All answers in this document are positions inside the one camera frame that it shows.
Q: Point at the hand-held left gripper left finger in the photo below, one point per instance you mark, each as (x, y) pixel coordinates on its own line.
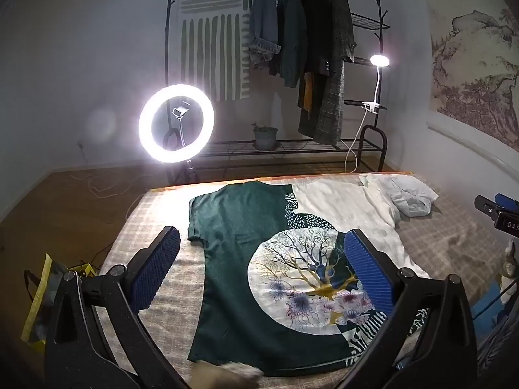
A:
(156, 267)

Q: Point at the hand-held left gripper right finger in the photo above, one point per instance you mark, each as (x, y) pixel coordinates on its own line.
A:
(369, 267)

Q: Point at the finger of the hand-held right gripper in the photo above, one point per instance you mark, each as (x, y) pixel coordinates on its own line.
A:
(486, 206)

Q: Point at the green tree print t-shirt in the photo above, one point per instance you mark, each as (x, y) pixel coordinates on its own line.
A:
(231, 251)

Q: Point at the black metal clothes rack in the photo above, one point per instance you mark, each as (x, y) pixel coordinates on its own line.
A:
(367, 22)

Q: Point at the pale figurine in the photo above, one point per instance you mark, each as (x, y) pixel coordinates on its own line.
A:
(510, 263)

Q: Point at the checked beige blanket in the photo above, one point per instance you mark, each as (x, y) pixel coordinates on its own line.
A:
(446, 243)

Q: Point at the pale blue folded cloth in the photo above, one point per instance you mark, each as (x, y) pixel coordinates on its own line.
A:
(413, 196)

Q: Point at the black tripod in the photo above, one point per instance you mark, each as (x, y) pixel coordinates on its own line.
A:
(188, 172)

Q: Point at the yellow bag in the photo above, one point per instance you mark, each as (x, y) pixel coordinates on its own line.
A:
(36, 304)

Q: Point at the beige fuzzy cloth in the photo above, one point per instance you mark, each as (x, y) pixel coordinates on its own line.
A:
(223, 377)

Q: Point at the phone holder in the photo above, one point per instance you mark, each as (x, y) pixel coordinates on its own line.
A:
(180, 111)

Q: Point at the potted plant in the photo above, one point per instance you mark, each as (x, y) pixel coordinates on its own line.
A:
(265, 140)

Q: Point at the white clip lamp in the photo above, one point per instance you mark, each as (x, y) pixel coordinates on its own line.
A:
(379, 60)

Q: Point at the yellow garment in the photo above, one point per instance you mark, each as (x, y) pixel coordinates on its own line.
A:
(307, 93)

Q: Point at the dark green jacket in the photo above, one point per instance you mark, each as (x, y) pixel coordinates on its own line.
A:
(292, 36)

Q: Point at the black coat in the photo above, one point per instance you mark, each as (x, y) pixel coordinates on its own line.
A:
(314, 28)

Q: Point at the blue denim jacket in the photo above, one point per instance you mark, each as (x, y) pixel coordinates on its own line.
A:
(263, 20)

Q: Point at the landscape wall poster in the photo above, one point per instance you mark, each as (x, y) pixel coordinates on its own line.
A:
(474, 69)

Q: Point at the striped wall hanging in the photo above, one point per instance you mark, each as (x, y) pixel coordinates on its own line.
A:
(211, 48)

